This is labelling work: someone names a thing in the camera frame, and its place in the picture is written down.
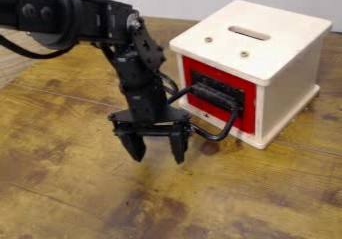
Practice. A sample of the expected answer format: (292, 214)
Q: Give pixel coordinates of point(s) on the black metal drawer handle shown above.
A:
(219, 98)

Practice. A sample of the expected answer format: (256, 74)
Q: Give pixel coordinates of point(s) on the white wooden box cabinet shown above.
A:
(263, 51)

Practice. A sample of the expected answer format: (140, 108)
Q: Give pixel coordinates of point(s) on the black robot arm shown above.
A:
(60, 23)

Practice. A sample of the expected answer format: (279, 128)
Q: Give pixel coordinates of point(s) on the red drawer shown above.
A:
(244, 123)

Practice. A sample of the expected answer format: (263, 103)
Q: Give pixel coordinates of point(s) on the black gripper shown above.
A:
(150, 115)

